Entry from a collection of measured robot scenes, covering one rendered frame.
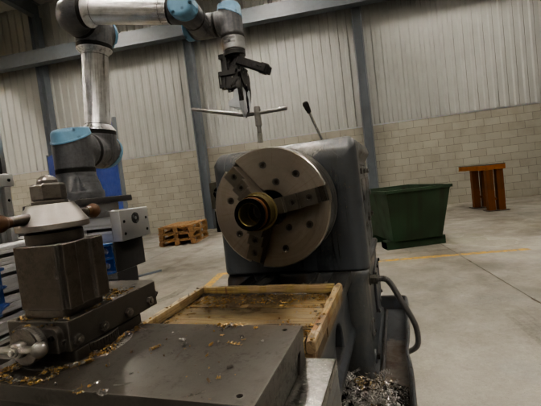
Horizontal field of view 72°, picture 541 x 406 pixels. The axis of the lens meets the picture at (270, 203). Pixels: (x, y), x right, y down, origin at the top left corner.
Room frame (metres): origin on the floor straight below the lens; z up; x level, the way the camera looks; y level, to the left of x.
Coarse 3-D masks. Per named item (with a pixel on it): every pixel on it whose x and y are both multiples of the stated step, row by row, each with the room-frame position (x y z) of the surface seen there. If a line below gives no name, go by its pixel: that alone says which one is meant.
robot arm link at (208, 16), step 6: (210, 12) 1.22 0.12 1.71; (204, 18) 1.17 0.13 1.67; (210, 18) 1.20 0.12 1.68; (204, 24) 1.18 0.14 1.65; (210, 24) 1.21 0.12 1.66; (186, 30) 1.22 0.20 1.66; (198, 30) 1.18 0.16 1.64; (204, 30) 1.20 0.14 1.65; (210, 30) 1.21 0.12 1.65; (186, 36) 1.23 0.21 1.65; (192, 36) 1.23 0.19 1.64; (198, 36) 1.23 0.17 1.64; (204, 36) 1.23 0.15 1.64; (210, 36) 1.24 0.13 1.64; (216, 36) 1.24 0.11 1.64
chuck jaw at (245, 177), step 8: (232, 168) 0.95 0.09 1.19; (240, 168) 0.98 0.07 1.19; (224, 176) 0.96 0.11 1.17; (232, 176) 0.95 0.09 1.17; (240, 176) 0.94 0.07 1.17; (248, 176) 0.97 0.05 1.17; (232, 184) 0.95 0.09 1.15; (240, 184) 0.93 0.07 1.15; (248, 184) 0.92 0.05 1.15; (256, 184) 0.97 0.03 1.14; (240, 192) 0.92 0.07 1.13; (248, 192) 0.89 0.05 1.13; (256, 192) 0.92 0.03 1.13; (264, 192) 0.97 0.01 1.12; (240, 200) 0.90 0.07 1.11
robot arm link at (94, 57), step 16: (96, 32) 1.26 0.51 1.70; (112, 32) 1.33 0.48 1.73; (80, 48) 1.28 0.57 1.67; (96, 48) 1.28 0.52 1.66; (112, 48) 1.33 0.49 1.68; (96, 64) 1.28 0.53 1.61; (96, 80) 1.28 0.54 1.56; (96, 96) 1.28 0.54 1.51; (96, 112) 1.28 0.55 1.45; (96, 128) 1.27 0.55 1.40; (112, 128) 1.31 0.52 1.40; (112, 144) 1.31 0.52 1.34; (112, 160) 1.32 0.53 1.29
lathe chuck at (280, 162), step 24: (264, 168) 0.96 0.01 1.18; (288, 168) 0.94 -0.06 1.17; (312, 168) 0.92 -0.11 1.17; (288, 192) 0.95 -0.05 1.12; (288, 216) 0.95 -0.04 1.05; (312, 216) 0.93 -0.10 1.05; (240, 240) 0.99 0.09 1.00; (288, 240) 0.95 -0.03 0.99; (312, 240) 0.93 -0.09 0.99; (264, 264) 0.97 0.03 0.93; (288, 264) 0.95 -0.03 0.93
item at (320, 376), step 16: (304, 368) 0.42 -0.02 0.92; (320, 368) 0.42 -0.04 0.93; (336, 368) 0.43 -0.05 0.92; (304, 384) 0.39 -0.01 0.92; (320, 384) 0.39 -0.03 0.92; (336, 384) 0.42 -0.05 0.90; (288, 400) 0.36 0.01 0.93; (304, 400) 0.36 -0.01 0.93; (320, 400) 0.36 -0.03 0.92; (336, 400) 0.40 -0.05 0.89
